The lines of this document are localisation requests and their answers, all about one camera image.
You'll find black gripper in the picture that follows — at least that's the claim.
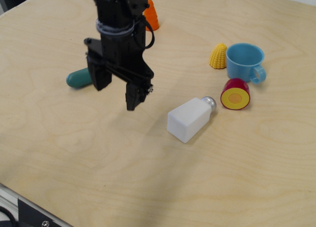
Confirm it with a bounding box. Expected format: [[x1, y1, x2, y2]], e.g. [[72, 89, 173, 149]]
[[84, 21, 155, 111]]

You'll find green toy cucumber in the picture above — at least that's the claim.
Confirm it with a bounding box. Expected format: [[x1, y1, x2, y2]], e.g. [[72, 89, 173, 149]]
[[66, 68, 92, 88]]

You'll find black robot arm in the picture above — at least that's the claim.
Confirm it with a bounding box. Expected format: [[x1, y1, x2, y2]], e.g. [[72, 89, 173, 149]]
[[84, 0, 155, 111]]

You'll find blue plastic cup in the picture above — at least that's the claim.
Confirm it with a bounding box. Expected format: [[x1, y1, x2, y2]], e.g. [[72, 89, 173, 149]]
[[226, 43, 266, 84]]

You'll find white salt shaker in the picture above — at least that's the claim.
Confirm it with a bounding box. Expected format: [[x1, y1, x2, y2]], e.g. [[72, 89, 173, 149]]
[[167, 96, 217, 143]]

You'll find orange toy carrot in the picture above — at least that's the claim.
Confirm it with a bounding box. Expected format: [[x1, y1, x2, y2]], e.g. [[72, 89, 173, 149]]
[[143, 0, 159, 31]]

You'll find yellow toy corn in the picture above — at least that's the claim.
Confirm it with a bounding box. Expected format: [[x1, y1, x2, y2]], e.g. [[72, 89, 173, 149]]
[[209, 43, 227, 69]]

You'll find red yellow toy cylinder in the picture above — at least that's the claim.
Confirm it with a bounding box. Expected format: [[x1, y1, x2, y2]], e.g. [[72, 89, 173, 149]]
[[220, 78, 250, 110]]

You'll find black corner bracket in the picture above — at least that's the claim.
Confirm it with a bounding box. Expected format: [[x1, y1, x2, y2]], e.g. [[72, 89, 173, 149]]
[[18, 198, 63, 227]]

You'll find black cable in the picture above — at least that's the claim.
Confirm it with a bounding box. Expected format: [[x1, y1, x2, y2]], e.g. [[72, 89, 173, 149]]
[[0, 206, 18, 227]]

